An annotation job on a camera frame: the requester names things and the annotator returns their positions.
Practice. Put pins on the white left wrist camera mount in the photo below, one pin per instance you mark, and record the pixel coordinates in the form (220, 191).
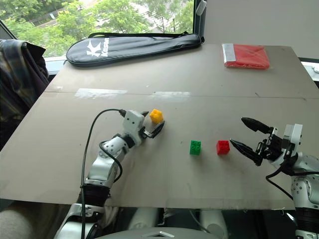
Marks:
(133, 124)

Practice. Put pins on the silver robot torso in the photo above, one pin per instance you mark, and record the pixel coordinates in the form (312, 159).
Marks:
(159, 235)

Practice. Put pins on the small white object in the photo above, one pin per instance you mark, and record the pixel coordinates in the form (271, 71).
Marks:
(315, 69)

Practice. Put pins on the black racket bag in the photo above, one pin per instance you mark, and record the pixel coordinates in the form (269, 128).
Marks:
(129, 48)

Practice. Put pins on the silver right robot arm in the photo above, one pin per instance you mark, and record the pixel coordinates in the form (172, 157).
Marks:
(305, 189)

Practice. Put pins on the plaid cloth garment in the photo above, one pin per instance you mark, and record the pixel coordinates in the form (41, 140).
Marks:
(17, 82)

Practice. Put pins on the red toy brick cube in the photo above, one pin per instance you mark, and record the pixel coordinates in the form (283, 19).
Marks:
(223, 147)

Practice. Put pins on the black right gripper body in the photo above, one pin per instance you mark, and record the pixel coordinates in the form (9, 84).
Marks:
(272, 144)

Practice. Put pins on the green toy brick cube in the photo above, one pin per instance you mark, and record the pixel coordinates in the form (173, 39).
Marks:
(195, 147)

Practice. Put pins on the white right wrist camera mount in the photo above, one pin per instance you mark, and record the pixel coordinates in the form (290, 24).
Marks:
(295, 134)

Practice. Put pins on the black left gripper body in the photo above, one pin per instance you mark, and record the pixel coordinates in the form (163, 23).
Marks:
(145, 134)

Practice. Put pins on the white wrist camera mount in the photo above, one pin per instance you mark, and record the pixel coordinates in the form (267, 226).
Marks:
(295, 134)
(133, 124)

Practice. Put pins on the black window frame post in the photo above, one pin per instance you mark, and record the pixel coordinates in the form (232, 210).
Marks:
(198, 25)

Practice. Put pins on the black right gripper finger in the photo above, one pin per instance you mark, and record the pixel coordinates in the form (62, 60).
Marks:
(255, 124)
(245, 150)

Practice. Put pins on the red packaged cloth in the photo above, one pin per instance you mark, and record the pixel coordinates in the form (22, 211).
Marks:
(249, 56)

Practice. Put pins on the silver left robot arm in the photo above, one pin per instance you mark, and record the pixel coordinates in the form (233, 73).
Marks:
(99, 169)

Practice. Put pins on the yellow toy brick cube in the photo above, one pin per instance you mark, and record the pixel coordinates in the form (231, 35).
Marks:
(156, 116)

